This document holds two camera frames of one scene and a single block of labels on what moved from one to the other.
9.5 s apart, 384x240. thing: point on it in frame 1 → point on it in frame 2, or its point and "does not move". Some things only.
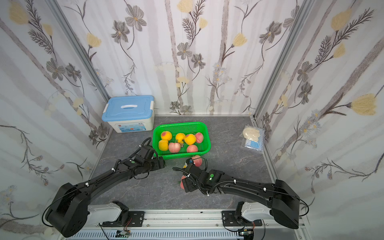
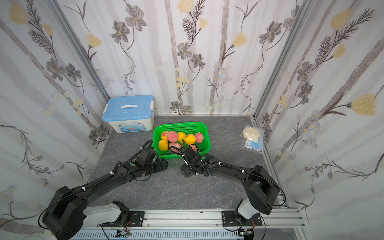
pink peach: [181, 184] → [172, 136]
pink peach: [199, 137] does not move
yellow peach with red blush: [166, 135] does not move
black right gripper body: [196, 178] → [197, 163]
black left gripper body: [153, 165] does not move
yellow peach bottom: [190, 139] does not move
